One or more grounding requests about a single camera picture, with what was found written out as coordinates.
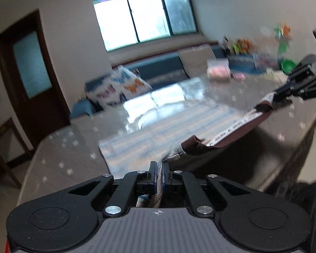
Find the butterfly print pillow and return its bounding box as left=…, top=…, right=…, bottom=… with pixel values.
left=84, top=65, right=153, bottom=109

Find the grey star-patterned table cover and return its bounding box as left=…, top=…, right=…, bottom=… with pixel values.
left=17, top=74, right=316, bottom=206

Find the blue sofa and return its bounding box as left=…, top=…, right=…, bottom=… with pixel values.
left=69, top=44, right=228, bottom=119

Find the dark wooden door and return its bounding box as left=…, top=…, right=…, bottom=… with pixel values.
left=0, top=9, right=70, bottom=144

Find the dark wooden desk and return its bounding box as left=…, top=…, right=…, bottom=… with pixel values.
left=0, top=117, right=33, bottom=202

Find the colourful pinwheel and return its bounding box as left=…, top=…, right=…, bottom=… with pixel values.
left=273, top=23, right=292, bottom=54

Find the plain beige pillow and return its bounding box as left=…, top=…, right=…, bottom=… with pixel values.
left=177, top=45, right=217, bottom=79

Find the green-framed window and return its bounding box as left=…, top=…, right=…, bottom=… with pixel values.
left=90, top=0, right=198, bottom=52

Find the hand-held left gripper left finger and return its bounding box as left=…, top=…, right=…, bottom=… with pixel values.
left=66, top=161, right=158, bottom=218

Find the clear box with pink contents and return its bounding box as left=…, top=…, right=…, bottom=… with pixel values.
left=206, top=58, right=232, bottom=82

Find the green plastic bowl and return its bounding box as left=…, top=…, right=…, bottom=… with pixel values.
left=279, top=59, right=297, bottom=75

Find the orange plush toy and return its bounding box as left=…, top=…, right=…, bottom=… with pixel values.
left=240, top=38, right=254, bottom=54

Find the blue beige striped sweater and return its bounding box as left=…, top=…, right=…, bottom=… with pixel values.
left=99, top=91, right=276, bottom=209

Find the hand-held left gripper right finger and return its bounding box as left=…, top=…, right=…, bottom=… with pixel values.
left=162, top=162, right=253, bottom=218

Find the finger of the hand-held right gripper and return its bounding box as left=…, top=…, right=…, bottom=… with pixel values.
left=273, top=82, right=306, bottom=103
left=287, top=54, right=316, bottom=83

